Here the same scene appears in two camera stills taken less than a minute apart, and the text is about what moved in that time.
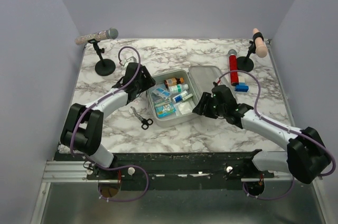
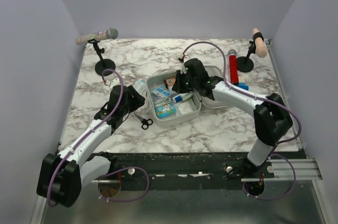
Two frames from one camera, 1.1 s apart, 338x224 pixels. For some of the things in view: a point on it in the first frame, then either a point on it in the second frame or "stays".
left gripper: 149,81 -> 138,100
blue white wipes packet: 160,92 stays
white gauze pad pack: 185,107 stays
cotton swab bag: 162,111 stays
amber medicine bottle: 174,81 stays
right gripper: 205,98 -> 177,87
